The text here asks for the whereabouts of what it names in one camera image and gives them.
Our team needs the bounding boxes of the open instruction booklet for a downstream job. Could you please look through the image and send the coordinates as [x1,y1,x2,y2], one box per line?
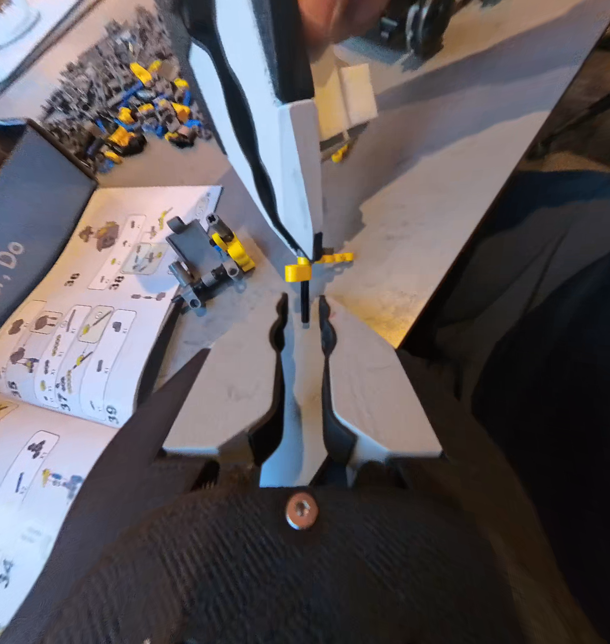
[0,184,226,644]

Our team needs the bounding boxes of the pile of small building bricks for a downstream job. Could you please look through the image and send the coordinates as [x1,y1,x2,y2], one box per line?
[39,10,211,168]

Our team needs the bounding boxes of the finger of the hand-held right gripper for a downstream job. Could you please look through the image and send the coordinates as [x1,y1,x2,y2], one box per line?
[189,59,306,257]
[214,0,326,258]

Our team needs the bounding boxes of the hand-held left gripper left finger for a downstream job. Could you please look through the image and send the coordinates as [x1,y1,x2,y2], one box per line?
[165,294,290,460]

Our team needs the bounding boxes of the white tray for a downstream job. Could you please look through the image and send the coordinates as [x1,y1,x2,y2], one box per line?
[0,0,76,87]

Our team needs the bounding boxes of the person's right hand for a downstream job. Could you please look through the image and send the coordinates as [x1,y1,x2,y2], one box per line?
[300,0,387,42]

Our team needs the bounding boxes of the grey desk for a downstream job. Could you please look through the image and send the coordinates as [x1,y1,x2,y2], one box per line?
[0,0,610,494]

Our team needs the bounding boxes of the black office chair base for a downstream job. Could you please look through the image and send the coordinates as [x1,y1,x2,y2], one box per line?
[527,81,610,162]

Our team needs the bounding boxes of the grey cardboard box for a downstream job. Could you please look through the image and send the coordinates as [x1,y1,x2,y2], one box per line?
[0,119,98,348]

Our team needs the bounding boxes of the black axle with yellow connector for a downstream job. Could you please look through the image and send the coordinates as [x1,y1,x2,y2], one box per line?
[284,234,315,324]

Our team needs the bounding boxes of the yellow and black brick vehicle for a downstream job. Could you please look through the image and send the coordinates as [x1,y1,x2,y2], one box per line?
[374,0,459,53]

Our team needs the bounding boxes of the grey and yellow brick assembly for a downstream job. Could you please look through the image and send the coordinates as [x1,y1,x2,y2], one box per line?
[165,214,257,309]

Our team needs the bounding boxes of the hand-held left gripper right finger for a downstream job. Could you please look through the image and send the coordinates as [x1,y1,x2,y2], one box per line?
[318,295,444,470]

